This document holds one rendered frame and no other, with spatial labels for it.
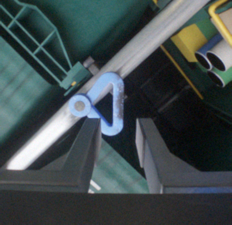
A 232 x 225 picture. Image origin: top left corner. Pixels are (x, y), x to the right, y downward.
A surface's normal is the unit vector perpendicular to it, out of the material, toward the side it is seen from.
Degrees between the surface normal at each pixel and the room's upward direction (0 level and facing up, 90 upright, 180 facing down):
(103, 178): 91
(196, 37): 90
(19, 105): 92
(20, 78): 92
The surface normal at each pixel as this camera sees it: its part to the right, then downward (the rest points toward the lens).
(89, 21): 0.04, 0.25
